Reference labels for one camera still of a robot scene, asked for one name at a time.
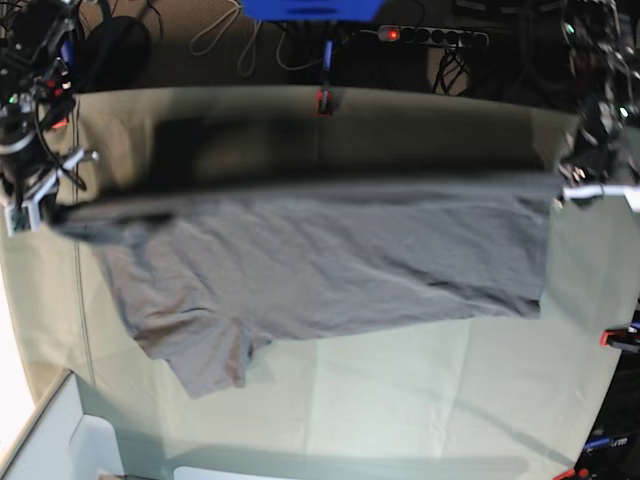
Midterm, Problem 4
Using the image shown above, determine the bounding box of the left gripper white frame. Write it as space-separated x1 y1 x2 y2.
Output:
559 160 639 213

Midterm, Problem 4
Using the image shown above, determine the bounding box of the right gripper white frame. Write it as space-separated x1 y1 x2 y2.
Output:
1 147 99 236

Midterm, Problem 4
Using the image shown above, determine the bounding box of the grey t-shirt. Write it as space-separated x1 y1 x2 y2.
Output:
54 172 560 398

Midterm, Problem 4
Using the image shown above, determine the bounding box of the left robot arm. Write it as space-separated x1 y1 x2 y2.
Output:
555 1 639 208

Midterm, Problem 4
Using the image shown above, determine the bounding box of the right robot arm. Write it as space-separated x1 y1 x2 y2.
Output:
1 1 99 236

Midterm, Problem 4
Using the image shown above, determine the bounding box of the black round stool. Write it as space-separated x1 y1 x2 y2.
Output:
76 16 152 92

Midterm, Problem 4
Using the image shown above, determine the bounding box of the red clamp right edge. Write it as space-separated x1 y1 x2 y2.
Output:
600 324 640 354

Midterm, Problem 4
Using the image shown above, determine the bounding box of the blue box at top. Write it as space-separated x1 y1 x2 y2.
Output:
241 0 384 22

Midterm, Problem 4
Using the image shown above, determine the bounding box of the red clamp top centre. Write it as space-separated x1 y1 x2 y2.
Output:
316 88 333 117

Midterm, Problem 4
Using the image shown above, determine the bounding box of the red clamp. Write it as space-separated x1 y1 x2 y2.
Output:
316 88 333 117
553 467 591 480

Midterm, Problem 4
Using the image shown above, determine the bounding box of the red clamp bottom right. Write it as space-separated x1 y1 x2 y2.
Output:
553 467 591 480

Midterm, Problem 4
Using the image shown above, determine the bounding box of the black power strip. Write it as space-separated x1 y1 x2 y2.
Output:
375 25 490 49

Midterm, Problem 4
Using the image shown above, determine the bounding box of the white bin bottom left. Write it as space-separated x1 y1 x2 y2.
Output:
1 370 126 480

